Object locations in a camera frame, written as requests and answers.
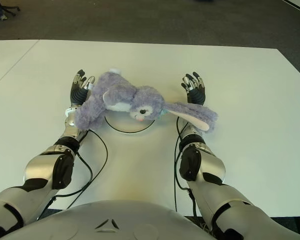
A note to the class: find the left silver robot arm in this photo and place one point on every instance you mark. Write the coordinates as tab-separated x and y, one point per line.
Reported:
40	165

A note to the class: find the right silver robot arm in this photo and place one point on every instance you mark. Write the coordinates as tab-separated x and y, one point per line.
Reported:
210	165

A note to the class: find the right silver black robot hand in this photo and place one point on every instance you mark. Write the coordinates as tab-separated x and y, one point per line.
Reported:
196	95

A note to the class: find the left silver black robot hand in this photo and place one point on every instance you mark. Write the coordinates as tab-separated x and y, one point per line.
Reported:
77	93

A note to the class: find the purple plush bunny doll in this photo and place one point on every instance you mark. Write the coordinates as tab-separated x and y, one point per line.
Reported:
120	97

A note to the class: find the silver robot torso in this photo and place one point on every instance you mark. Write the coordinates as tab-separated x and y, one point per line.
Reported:
110	220

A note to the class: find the white plate black rim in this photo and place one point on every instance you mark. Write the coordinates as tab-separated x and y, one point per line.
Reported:
122	125

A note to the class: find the black office chair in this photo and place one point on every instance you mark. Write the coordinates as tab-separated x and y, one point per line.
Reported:
12	7

